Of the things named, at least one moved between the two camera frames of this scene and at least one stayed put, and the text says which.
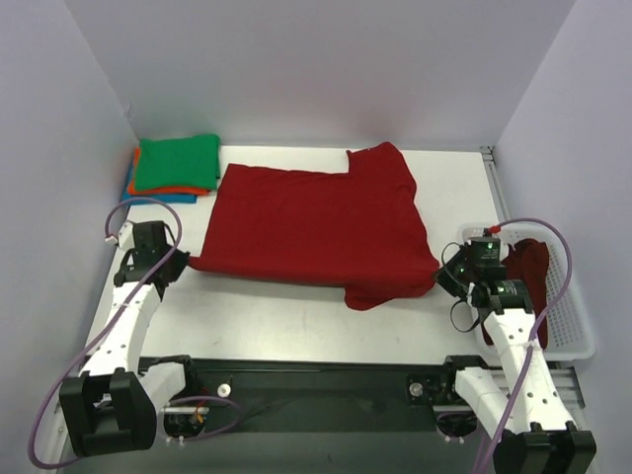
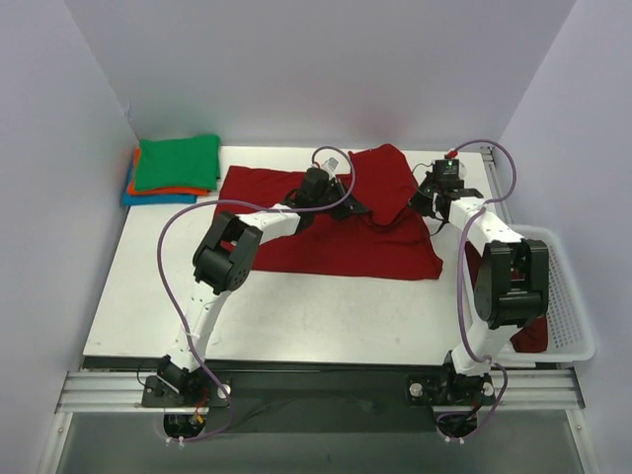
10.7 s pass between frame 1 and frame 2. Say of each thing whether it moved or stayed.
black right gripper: moved
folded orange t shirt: stayed
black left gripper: moved
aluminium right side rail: stayed
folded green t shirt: stayed
